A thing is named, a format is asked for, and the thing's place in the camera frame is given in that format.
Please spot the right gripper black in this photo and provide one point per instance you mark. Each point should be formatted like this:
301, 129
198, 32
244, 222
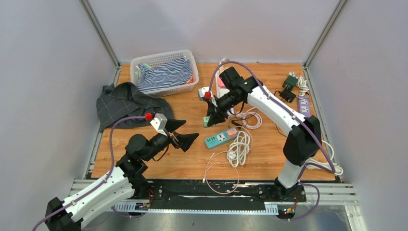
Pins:
216, 113

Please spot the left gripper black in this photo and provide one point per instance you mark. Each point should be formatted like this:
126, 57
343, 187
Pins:
184, 141

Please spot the teal power strip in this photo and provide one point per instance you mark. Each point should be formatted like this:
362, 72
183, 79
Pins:
217, 140

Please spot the black power adapter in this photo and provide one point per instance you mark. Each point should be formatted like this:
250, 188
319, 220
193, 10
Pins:
287, 96

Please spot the dark green plug adapter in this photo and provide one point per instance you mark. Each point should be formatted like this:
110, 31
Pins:
289, 83

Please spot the purple power strip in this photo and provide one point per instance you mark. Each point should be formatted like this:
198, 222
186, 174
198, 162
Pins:
303, 106

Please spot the salmon plug adapter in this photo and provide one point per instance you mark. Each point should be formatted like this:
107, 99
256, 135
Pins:
232, 133

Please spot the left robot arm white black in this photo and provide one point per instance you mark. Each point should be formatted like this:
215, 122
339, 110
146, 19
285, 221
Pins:
123, 180

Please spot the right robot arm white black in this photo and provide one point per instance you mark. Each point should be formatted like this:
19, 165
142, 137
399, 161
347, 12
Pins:
303, 134

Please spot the pink plug adapter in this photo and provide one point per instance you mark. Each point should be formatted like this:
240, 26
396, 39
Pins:
220, 83

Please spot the long white power strip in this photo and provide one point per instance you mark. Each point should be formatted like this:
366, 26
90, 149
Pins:
221, 92

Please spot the white plastic basket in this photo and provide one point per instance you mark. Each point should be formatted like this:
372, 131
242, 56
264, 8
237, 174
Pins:
164, 58

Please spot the blue white striped cloth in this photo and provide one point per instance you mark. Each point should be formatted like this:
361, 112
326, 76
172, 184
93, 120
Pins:
173, 74

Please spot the dark grey plaid cloth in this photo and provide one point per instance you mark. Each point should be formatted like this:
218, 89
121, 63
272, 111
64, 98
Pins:
126, 100

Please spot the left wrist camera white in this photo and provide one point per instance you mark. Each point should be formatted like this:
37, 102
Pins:
159, 122

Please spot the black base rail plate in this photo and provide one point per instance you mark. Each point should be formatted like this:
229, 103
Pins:
216, 195

